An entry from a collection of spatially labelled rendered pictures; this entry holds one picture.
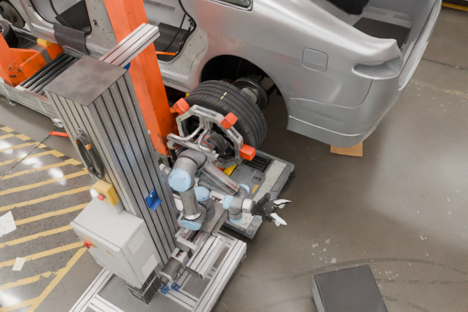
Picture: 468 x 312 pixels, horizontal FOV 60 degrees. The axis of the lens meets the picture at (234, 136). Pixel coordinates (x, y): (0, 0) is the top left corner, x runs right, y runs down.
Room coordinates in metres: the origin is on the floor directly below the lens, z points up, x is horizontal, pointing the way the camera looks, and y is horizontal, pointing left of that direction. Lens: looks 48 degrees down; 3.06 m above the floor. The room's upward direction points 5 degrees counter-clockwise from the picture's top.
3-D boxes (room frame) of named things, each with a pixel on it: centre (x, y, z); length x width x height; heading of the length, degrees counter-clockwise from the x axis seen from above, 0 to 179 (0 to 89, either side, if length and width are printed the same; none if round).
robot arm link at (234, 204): (1.20, 0.03, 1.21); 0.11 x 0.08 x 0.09; 71
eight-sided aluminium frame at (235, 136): (2.03, 0.18, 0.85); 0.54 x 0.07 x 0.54; 56
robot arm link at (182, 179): (1.29, 0.28, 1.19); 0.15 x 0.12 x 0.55; 161
